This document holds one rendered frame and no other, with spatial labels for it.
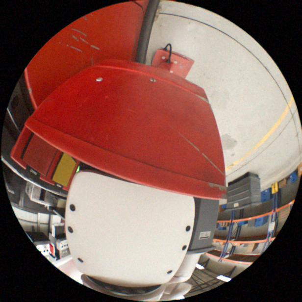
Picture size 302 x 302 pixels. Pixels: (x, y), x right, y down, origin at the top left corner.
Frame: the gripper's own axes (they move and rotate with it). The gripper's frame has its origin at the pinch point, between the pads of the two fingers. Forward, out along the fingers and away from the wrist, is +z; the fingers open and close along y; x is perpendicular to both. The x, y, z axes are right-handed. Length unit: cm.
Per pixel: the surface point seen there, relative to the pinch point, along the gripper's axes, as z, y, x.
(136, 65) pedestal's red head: 7.2, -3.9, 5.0
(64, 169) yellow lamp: -5.3, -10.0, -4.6
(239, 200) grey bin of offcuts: 4, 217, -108
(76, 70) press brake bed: 11.9, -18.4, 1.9
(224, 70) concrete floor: 72, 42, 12
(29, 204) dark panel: -46, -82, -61
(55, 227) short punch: -33, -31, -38
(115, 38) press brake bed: 29.3, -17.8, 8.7
